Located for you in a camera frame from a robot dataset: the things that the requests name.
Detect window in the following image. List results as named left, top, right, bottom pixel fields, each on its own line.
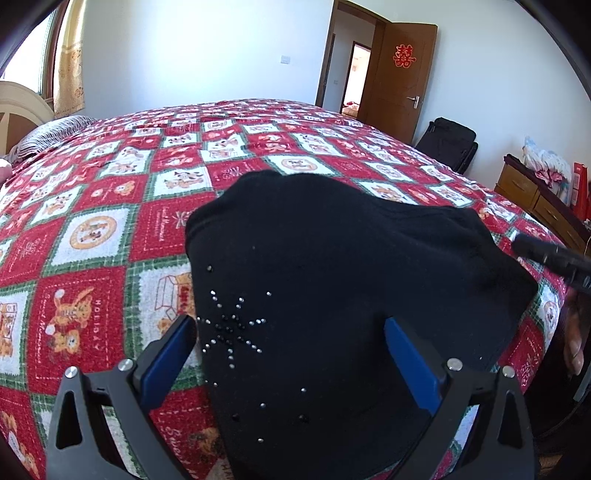
left=0, top=8, right=64, bottom=100

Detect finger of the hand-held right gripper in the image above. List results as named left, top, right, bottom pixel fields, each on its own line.
left=512, top=233, right=591, bottom=292

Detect brown wooden cabinet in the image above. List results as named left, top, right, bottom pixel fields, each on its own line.
left=493, top=153, right=591, bottom=257

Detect brown wooden door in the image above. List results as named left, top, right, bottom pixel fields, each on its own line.
left=357, top=21, right=439, bottom=147

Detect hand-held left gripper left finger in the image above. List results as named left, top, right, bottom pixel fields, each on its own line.
left=45, top=314, right=198, bottom=480

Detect red paper door decoration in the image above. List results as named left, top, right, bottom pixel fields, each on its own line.
left=392, top=43, right=416, bottom=70

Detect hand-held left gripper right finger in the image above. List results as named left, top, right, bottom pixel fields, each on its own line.
left=385, top=317, right=542, bottom=480

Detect golden patterned curtain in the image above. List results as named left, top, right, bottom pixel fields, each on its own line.
left=52, top=0, right=86, bottom=117

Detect person's right hand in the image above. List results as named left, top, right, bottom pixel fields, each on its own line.
left=563, top=291, right=590, bottom=377

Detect striped pillow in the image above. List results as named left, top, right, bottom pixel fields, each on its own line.
left=8, top=115, right=98, bottom=162

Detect cream wooden headboard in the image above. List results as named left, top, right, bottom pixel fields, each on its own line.
left=0, top=80, right=55, bottom=156

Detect brown wooden door frame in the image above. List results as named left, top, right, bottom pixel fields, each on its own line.
left=315, top=0, right=387, bottom=117

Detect red gift bag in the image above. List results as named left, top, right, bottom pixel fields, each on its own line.
left=571, top=161, right=591, bottom=223

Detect black suitcase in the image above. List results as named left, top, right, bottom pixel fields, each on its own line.
left=415, top=116, right=479, bottom=174

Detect black pants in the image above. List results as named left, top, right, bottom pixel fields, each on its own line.
left=184, top=169, right=540, bottom=480

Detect red checked printed blanket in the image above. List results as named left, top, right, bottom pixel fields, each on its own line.
left=0, top=97, right=571, bottom=480

